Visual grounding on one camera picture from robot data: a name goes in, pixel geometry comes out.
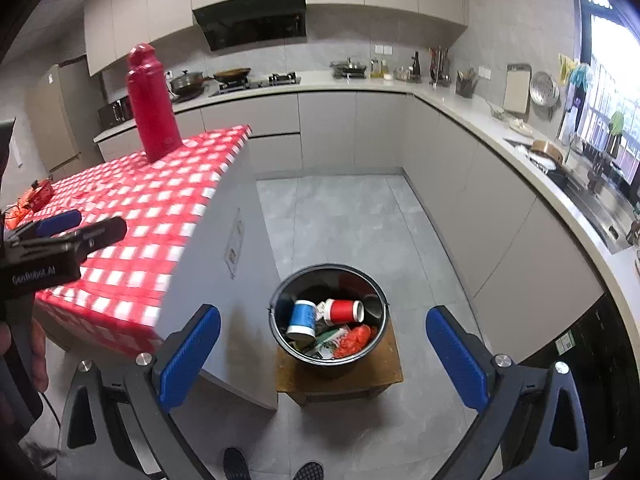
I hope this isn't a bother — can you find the orange plastic bag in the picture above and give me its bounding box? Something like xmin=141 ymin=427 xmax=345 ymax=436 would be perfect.
xmin=333 ymin=325 xmax=378 ymax=359

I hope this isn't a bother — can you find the blue white paper cup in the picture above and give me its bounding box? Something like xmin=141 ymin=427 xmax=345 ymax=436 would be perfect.
xmin=285 ymin=300 xmax=316 ymax=342

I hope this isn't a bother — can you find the red paper cup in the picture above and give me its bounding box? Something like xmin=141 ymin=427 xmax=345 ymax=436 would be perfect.
xmin=317 ymin=299 xmax=364 ymax=326

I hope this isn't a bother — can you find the black trash bucket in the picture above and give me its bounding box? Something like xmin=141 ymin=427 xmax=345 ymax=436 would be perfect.
xmin=268 ymin=263 xmax=390 ymax=370

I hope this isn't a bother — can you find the kitchen sink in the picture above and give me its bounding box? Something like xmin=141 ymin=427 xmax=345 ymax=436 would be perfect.
xmin=542 ymin=157 xmax=639 ymax=254

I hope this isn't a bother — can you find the left hand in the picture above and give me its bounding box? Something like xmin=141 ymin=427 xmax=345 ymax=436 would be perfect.
xmin=0 ymin=318 xmax=50 ymax=394

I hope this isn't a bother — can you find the red box on table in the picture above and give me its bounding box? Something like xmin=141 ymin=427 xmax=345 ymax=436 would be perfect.
xmin=24 ymin=179 xmax=54 ymax=214

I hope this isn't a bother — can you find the orange net bag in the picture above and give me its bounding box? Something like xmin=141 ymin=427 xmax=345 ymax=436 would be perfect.
xmin=4 ymin=204 xmax=30 ymax=230

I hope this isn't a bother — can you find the red white checkered tablecloth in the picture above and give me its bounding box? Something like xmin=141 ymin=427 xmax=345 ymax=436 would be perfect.
xmin=23 ymin=125 xmax=252 ymax=356

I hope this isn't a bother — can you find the red thermos flask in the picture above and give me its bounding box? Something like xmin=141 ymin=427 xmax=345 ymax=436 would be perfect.
xmin=127 ymin=44 xmax=182 ymax=164

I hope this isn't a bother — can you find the black microwave oven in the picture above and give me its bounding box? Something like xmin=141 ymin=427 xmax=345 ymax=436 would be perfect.
xmin=98 ymin=96 xmax=134 ymax=130

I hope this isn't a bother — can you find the black shoe left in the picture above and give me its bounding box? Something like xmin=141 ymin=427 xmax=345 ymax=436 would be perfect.
xmin=222 ymin=448 xmax=250 ymax=480

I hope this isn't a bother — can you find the black shoe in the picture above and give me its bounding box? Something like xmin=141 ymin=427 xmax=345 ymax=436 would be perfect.
xmin=293 ymin=462 xmax=324 ymax=480
xmin=222 ymin=448 xmax=250 ymax=480

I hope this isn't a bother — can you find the beige refrigerator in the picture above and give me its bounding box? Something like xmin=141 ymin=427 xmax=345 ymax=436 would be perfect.
xmin=25 ymin=55 xmax=105 ymax=178

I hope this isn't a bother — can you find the black cooking pot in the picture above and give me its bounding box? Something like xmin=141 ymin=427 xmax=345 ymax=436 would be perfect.
xmin=169 ymin=70 xmax=204 ymax=96

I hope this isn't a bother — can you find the gas stove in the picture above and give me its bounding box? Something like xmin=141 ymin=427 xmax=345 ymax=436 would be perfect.
xmin=212 ymin=72 xmax=302 ymax=96

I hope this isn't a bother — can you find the small wooden stool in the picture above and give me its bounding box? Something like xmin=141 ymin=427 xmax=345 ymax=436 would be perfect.
xmin=276 ymin=322 xmax=404 ymax=406

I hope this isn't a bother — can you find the black shoe right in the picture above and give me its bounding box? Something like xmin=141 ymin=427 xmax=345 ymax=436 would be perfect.
xmin=293 ymin=462 xmax=324 ymax=480

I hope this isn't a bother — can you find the wok on stove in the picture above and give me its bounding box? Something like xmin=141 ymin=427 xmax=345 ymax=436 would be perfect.
xmin=214 ymin=67 xmax=250 ymax=84

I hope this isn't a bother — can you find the black range hood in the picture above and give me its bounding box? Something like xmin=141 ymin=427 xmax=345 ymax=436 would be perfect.
xmin=193 ymin=0 xmax=307 ymax=51

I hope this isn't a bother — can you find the dish rack with dishes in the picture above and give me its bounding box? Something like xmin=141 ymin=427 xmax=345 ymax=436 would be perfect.
xmin=330 ymin=58 xmax=367 ymax=79

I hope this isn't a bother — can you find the round metal strainer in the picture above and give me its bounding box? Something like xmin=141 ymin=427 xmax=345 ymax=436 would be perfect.
xmin=529 ymin=70 xmax=560 ymax=108

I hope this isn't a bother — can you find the white cutting board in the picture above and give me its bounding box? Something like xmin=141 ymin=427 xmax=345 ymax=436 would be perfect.
xmin=503 ymin=63 xmax=532 ymax=116

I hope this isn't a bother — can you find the black utensil holder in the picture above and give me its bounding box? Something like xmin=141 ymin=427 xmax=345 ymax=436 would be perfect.
xmin=456 ymin=68 xmax=478 ymax=99

